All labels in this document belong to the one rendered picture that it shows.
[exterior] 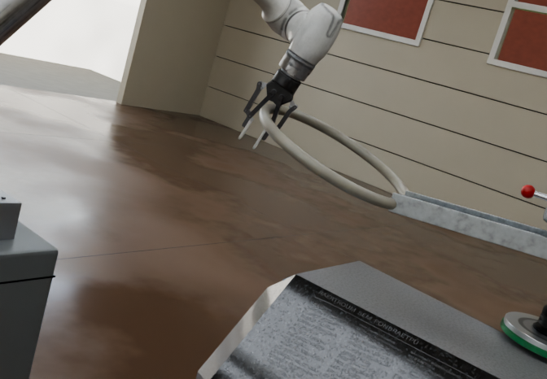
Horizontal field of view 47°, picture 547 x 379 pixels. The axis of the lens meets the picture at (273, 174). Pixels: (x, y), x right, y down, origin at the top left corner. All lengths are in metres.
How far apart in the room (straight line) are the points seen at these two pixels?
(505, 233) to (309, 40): 0.70
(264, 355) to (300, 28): 0.85
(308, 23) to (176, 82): 8.14
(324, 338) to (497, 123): 6.55
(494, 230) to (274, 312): 0.56
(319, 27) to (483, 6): 6.50
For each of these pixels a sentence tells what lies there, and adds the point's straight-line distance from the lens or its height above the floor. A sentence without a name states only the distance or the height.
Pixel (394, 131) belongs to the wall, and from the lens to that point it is 8.32.
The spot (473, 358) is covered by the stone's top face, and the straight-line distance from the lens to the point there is 1.43.
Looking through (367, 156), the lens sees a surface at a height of 1.07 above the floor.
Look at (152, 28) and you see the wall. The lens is 9.31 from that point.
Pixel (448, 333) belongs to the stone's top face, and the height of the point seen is 0.80.
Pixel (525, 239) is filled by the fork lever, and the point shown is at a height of 1.05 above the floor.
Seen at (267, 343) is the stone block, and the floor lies 0.67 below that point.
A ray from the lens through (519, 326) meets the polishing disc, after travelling 1.62.
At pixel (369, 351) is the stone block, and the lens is 1.41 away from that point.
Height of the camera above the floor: 1.29
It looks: 10 degrees down
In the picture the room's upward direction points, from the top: 16 degrees clockwise
